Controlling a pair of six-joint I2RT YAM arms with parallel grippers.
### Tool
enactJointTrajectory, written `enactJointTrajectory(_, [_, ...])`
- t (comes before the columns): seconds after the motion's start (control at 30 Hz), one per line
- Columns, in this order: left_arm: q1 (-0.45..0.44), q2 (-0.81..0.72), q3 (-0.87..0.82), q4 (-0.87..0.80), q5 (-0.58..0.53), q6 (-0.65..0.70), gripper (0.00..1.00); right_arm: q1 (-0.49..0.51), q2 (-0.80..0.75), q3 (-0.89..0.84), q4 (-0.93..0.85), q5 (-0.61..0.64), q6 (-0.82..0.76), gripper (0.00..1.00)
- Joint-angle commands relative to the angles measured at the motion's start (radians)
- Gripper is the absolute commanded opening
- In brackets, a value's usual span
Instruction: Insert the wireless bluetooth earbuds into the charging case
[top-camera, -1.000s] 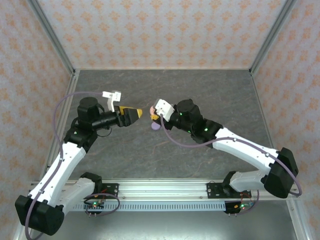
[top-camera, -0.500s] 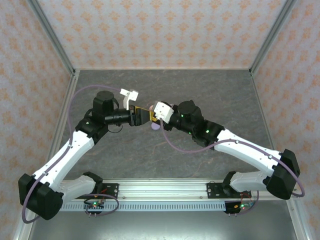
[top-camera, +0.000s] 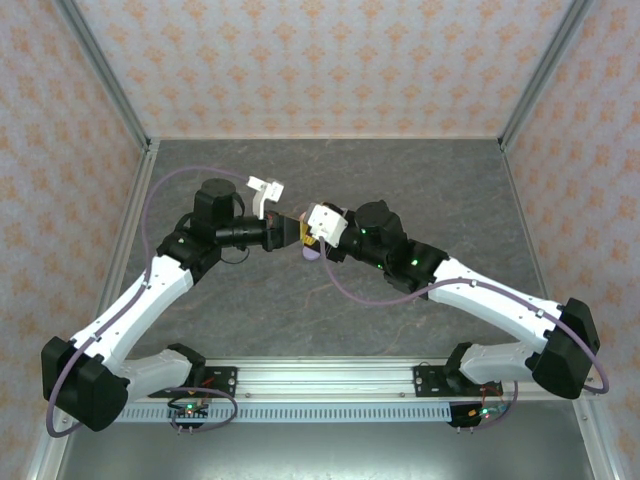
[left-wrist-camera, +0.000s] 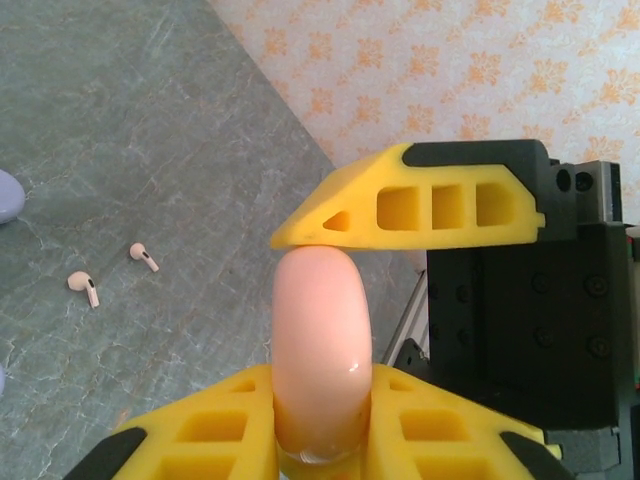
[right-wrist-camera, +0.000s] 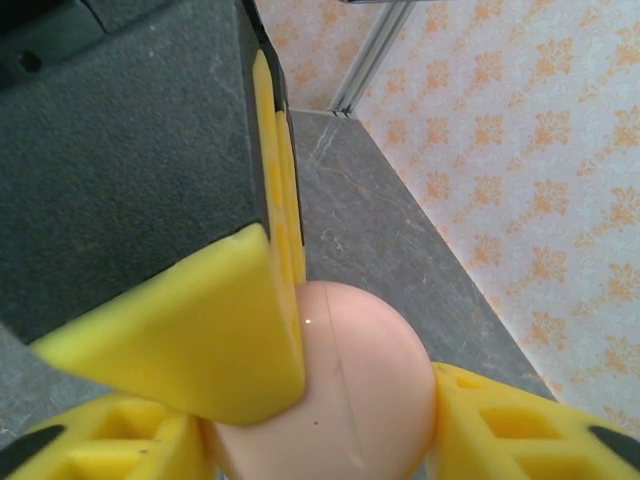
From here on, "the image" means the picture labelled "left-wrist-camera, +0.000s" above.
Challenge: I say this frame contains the pink earbud charging case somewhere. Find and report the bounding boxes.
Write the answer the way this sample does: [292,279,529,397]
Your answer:
[272,247,374,466]

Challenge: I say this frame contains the thin aluminium side rail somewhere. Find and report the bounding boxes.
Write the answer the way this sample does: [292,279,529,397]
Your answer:
[381,269,429,366]

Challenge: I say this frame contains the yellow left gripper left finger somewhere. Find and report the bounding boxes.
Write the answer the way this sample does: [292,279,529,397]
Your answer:
[62,363,280,480]

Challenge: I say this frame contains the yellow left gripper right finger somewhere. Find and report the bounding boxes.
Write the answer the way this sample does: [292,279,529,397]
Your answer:
[366,363,577,480]

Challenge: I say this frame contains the pink earbud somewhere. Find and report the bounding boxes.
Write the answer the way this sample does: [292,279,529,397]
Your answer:
[128,241,160,274]
[66,269,100,310]

